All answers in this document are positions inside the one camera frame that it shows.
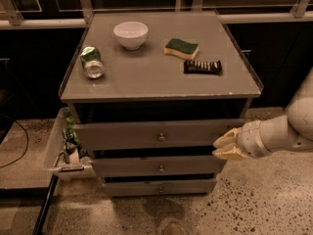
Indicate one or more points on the black bar on floor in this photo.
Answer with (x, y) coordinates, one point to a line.
(45, 206)

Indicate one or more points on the clear plastic storage bin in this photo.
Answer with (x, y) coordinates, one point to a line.
(55, 162)

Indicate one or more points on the grey drawer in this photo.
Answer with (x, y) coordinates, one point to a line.
(153, 134)
(154, 166)
(167, 187)

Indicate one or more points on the black snack bar wrapper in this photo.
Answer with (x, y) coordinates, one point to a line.
(202, 67)

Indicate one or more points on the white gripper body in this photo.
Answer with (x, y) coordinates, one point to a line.
(250, 139)

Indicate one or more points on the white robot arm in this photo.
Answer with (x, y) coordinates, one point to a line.
(293, 131)

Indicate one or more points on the metal railing frame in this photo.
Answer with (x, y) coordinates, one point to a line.
(79, 13)

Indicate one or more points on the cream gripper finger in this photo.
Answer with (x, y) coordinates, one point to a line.
(228, 138)
(233, 153)

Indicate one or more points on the green soda can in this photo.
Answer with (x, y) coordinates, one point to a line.
(91, 62)

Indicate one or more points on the grey bottom drawer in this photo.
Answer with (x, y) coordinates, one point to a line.
(167, 187)

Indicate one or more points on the green yellow sponge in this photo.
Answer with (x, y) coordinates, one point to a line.
(181, 49)

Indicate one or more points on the white ceramic bowl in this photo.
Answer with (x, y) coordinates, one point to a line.
(131, 35)

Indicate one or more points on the grey middle drawer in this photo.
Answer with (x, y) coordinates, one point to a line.
(154, 166)

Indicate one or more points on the grey top drawer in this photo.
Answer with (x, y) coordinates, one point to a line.
(153, 134)

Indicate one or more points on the grey drawer cabinet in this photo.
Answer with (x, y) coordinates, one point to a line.
(147, 85)

